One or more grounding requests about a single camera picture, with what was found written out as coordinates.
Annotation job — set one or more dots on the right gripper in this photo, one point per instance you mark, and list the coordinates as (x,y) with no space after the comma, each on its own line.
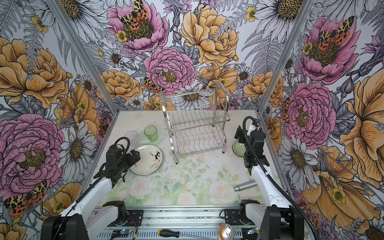
(240,131)

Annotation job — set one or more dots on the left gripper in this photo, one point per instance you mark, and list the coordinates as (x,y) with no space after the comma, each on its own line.
(131,161)

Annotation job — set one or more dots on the light green ceramic bowl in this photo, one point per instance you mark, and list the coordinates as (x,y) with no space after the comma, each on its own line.
(238,148)

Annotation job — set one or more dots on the clear faceted glass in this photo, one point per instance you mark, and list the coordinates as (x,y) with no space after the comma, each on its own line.
(133,136)

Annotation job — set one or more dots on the cream white plate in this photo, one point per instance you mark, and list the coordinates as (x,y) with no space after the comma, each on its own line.
(151,160)

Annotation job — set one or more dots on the green glass tumbler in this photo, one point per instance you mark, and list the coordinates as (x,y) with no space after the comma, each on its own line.
(151,132)

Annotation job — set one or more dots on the steel two-tier dish rack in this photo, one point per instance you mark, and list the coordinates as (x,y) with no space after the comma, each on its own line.
(195,119)

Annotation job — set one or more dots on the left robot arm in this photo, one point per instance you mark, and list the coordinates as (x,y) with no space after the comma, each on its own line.
(78,221)

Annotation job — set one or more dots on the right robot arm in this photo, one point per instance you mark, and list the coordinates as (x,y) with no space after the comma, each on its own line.
(279,219)

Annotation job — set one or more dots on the grey metal cylinder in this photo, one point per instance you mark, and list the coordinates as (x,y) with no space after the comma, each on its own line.
(245,186)

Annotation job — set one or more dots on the green circuit board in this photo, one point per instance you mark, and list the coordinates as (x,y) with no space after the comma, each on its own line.
(124,233)

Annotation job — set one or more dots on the roll of tape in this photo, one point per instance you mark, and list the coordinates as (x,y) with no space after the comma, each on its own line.
(226,232)

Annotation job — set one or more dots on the black yellow screwdriver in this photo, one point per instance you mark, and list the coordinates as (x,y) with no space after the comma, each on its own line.
(169,233)

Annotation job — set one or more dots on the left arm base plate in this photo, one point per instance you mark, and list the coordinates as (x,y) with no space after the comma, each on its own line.
(130,218)

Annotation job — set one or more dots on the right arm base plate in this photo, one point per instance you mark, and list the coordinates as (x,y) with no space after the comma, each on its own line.
(233,217)

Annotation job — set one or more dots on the aluminium front rail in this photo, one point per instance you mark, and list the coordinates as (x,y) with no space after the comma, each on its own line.
(191,217)

